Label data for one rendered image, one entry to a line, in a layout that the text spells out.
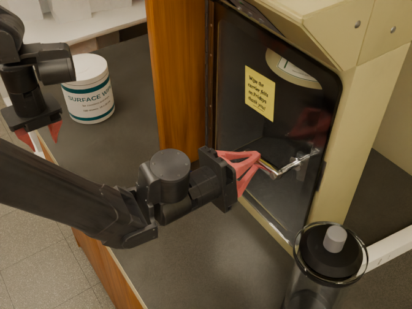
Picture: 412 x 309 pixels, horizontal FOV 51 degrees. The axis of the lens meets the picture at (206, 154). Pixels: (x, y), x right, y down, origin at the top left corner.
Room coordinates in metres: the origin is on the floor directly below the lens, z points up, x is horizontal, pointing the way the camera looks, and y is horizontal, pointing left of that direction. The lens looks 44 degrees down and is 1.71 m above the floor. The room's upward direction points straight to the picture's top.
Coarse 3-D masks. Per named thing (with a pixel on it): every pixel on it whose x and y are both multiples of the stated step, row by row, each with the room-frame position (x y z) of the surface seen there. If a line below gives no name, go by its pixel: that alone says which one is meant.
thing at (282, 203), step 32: (224, 32) 0.67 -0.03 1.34; (256, 32) 0.61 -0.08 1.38; (224, 64) 0.67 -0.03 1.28; (256, 64) 0.60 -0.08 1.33; (288, 64) 0.54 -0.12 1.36; (320, 64) 0.50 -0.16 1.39; (224, 96) 0.67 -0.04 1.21; (288, 96) 0.53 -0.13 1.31; (320, 96) 0.49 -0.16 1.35; (224, 128) 0.66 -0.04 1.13; (256, 128) 0.59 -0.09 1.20; (288, 128) 0.52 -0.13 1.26; (320, 128) 0.47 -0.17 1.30; (288, 160) 0.51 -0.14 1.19; (320, 160) 0.46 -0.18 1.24; (256, 192) 0.57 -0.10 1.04; (288, 192) 0.50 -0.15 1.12; (288, 224) 0.49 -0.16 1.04
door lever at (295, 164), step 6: (246, 150) 0.54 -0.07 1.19; (252, 150) 0.54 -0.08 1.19; (294, 156) 0.50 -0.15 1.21; (258, 162) 0.50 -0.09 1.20; (264, 162) 0.50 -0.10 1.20; (270, 162) 0.50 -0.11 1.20; (294, 162) 0.50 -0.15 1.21; (264, 168) 0.49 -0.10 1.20; (270, 168) 0.48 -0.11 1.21; (276, 168) 0.48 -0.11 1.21; (282, 168) 0.48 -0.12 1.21; (288, 168) 0.48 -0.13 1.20; (294, 168) 0.50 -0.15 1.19; (300, 168) 0.49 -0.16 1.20; (270, 174) 0.47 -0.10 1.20; (276, 174) 0.47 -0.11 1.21; (282, 174) 0.47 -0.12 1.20
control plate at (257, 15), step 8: (224, 0) 0.63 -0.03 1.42; (232, 0) 0.57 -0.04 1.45; (240, 0) 0.52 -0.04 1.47; (248, 8) 0.53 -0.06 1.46; (256, 8) 0.49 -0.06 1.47; (256, 16) 0.54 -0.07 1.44; (264, 16) 0.50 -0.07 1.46; (264, 24) 0.55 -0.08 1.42; (272, 24) 0.51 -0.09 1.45; (280, 32) 0.52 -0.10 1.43
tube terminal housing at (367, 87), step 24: (384, 0) 0.47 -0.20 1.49; (408, 0) 0.50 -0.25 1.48; (384, 24) 0.48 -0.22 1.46; (408, 24) 0.51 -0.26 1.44; (360, 48) 0.47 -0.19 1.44; (384, 48) 0.49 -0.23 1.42; (336, 72) 0.49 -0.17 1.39; (360, 72) 0.47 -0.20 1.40; (384, 72) 0.50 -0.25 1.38; (360, 96) 0.48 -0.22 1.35; (384, 96) 0.52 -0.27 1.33; (336, 120) 0.47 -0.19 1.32; (360, 120) 0.49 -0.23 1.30; (336, 144) 0.47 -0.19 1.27; (360, 144) 0.51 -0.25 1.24; (336, 168) 0.48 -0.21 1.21; (360, 168) 0.52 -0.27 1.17; (336, 192) 0.49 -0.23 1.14; (312, 216) 0.47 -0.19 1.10; (336, 216) 0.51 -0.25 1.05
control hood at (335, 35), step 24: (264, 0) 0.45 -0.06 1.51; (288, 0) 0.44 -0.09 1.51; (312, 0) 0.44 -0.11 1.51; (336, 0) 0.44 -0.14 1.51; (360, 0) 0.45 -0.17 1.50; (288, 24) 0.44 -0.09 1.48; (312, 24) 0.41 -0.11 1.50; (336, 24) 0.43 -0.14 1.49; (360, 24) 0.46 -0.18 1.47; (312, 48) 0.46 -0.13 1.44; (336, 48) 0.44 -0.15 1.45
